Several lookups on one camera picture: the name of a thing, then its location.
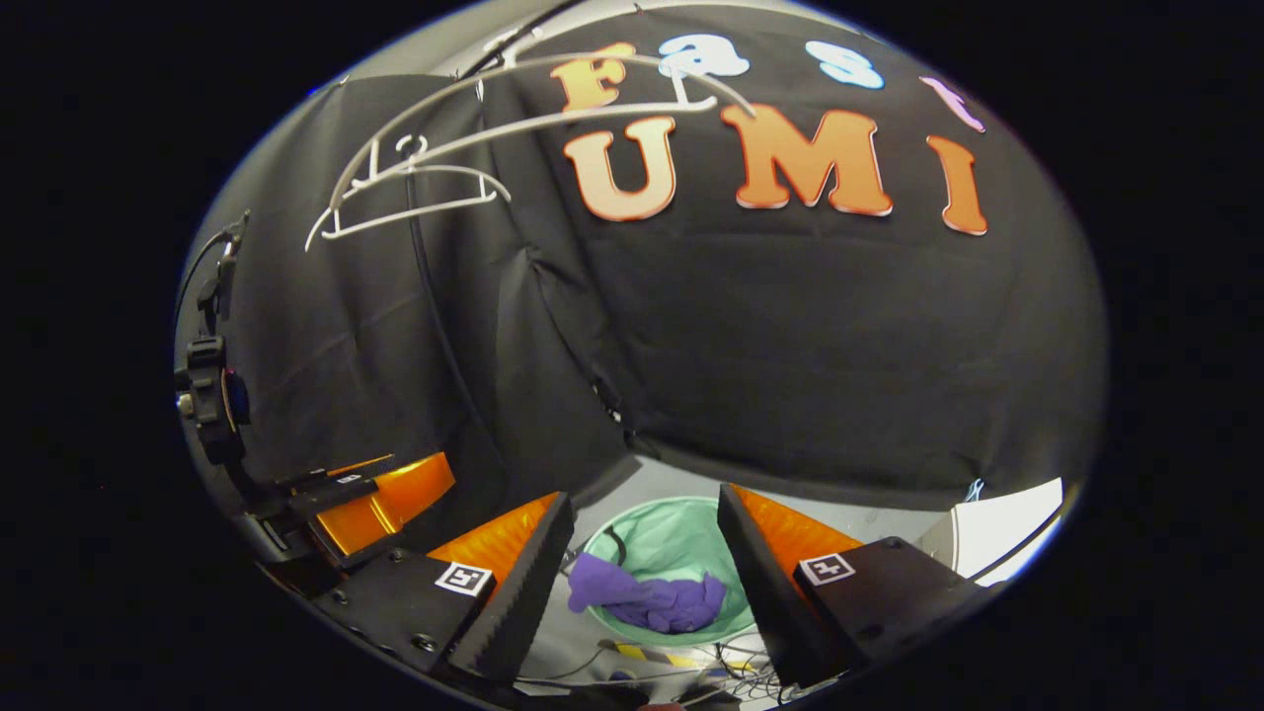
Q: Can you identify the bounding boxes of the white plastic clothes hanger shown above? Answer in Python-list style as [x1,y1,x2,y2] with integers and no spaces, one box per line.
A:
[326,30,759,213]
[306,133,513,253]

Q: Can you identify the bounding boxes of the black clothes rail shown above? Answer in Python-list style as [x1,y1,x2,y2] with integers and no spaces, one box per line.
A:
[459,0,593,80]

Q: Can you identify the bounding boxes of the white panel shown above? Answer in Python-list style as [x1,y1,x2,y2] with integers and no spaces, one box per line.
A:
[918,479,1066,584]

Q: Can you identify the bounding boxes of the green mesh laundry hamper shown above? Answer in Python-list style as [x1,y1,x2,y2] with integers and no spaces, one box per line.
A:
[583,497,759,648]

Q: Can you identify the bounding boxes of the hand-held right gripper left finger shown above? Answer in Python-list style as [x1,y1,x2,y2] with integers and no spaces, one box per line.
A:
[314,491,576,687]

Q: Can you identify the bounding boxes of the yellow black striped tape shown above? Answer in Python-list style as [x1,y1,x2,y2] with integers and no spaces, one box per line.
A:
[610,642,756,674]

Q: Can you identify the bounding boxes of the purple ribbed knit jacket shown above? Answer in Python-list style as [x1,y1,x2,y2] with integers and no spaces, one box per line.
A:
[568,551,729,635]

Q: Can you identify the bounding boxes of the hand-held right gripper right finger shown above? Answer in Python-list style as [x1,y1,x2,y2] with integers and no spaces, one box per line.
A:
[716,484,1003,689]

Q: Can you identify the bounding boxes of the tangle of floor cables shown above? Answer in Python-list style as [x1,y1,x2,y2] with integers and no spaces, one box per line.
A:
[513,640,821,707]

